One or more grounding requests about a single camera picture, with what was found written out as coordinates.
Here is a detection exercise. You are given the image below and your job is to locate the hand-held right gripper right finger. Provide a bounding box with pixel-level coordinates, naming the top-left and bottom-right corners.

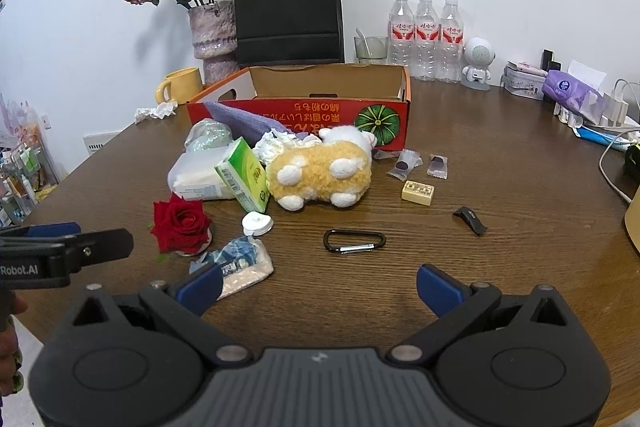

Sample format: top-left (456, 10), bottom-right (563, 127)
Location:
top-left (388, 263), bottom-right (571, 370)

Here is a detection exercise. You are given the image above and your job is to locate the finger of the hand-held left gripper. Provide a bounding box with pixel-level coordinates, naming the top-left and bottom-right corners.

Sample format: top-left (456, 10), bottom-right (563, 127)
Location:
top-left (0, 222), bottom-right (82, 244)
top-left (74, 228), bottom-right (134, 277)

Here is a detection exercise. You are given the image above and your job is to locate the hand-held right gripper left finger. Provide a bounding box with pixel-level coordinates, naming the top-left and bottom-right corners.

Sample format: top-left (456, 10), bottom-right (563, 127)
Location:
top-left (72, 263), bottom-right (252, 370)

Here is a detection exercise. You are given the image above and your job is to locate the black carabiner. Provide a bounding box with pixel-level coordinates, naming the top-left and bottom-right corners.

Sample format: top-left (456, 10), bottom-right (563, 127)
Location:
top-left (322, 228), bottom-right (388, 254)

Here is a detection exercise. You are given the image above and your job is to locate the clear dark candy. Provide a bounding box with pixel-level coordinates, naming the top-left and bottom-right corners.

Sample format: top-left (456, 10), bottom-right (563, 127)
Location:
top-left (426, 153), bottom-right (449, 180)
top-left (387, 148), bottom-right (422, 181)

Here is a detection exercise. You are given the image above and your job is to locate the iridescent plastic bag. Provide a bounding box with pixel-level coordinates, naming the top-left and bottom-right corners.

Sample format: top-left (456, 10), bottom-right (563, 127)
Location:
top-left (184, 118), bottom-right (236, 152)

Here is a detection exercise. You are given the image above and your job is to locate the yellow white plush toy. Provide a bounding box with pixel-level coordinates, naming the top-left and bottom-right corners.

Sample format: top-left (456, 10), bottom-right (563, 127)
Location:
top-left (264, 124), bottom-right (378, 211)

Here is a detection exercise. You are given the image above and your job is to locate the orange cardboard box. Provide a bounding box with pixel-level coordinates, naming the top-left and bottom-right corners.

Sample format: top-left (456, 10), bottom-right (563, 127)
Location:
top-left (186, 64), bottom-right (412, 152)

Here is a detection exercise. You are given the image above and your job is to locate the person's left hand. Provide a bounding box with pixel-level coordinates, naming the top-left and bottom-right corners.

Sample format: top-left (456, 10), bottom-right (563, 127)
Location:
top-left (0, 296), bottom-right (29, 397)

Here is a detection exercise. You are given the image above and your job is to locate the blue white plastic packet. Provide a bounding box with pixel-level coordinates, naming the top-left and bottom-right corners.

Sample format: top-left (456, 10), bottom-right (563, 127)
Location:
top-left (189, 237), bottom-right (275, 300)

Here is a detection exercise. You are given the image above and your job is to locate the red rose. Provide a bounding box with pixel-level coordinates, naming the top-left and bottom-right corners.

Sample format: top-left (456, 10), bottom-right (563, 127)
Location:
top-left (149, 193), bottom-right (213, 256)

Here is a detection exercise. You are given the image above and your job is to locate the shelf of assorted goods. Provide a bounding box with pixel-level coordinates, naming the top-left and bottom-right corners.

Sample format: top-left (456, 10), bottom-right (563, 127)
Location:
top-left (0, 94), bottom-right (62, 228)

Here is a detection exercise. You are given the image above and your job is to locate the black plastic clip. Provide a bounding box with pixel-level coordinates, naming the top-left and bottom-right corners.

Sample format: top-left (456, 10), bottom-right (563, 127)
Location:
top-left (452, 205), bottom-right (488, 236)

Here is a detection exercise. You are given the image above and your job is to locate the white round cap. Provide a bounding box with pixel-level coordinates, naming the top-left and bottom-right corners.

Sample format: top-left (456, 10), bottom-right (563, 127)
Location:
top-left (241, 212), bottom-right (274, 238)

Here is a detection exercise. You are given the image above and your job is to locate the small yellow box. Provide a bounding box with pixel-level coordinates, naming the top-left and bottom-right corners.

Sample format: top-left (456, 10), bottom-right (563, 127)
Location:
top-left (401, 180), bottom-right (436, 206)

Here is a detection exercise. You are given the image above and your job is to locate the white tissue pack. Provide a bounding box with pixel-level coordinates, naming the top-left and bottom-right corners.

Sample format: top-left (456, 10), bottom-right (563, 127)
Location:
top-left (167, 149), bottom-right (237, 202)

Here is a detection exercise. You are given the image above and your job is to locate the green paper box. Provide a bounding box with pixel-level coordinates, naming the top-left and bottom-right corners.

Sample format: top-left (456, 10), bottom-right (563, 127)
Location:
top-left (214, 137), bottom-right (271, 214)

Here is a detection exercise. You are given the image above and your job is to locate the crumpled white tissue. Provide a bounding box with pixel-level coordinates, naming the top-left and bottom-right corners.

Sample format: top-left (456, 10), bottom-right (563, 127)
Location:
top-left (135, 102), bottom-right (179, 124)

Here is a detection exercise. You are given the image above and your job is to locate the purple cloth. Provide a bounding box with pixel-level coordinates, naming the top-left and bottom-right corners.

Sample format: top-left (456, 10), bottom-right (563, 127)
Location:
top-left (202, 101), bottom-right (321, 145)

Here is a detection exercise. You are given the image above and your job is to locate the yellow mug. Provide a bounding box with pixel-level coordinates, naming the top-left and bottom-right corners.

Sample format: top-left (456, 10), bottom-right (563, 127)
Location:
top-left (155, 68), bottom-right (205, 105)

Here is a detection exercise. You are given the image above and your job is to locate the beige round object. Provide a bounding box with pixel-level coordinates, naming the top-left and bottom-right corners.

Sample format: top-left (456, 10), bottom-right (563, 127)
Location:
top-left (622, 186), bottom-right (640, 258)

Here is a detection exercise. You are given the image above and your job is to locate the blue tube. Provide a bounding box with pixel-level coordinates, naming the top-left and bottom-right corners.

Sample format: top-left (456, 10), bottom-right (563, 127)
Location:
top-left (572, 127), bottom-right (632, 151)

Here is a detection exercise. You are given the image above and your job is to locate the printed tin box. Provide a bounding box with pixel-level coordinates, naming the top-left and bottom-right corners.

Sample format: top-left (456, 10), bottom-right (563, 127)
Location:
top-left (500, 61), bottom-right (549, 100)

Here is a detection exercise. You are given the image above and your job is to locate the white robot figurine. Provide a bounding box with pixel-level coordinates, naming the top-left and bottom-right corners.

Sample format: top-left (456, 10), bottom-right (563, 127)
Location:
top-left (460, 37), bottom-right (497, 92)

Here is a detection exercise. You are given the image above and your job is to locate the purple tissue pack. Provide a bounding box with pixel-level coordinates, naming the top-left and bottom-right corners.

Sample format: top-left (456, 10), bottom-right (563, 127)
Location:
top-left (542, 69), bottom-right (604, 118)

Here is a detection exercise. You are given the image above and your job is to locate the mottled pink ceramic vase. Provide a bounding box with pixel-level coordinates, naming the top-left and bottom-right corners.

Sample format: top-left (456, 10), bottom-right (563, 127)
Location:
top-left (187, 0), bottom-right (240, 85)

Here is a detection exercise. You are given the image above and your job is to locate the clear water bottle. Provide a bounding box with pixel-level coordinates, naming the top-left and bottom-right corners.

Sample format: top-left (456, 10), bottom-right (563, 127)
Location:
top-left (414, 0), bottom-right (441, 82)
top-left (437, 0), bottom-right (463, 84)

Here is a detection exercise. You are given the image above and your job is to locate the clear glass cup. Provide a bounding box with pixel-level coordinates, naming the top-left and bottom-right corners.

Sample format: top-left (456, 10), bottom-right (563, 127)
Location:
top-left (354, 28), bottom-right (390, 65)

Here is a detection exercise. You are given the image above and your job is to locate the white charger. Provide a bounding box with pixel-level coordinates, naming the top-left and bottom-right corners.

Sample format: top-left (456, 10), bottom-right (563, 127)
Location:
top-left (602, 79), bottom-right (632, 128)

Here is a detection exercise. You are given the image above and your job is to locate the pack of water bottles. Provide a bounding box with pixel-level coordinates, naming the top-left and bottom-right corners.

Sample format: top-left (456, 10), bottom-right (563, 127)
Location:
top-left (389, 0), bottom-right (417, 80)

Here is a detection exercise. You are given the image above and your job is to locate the white cable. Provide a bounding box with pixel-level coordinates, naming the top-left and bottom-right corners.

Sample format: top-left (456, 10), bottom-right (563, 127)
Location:
top-left (599, 131), bottom-right (640, 206)

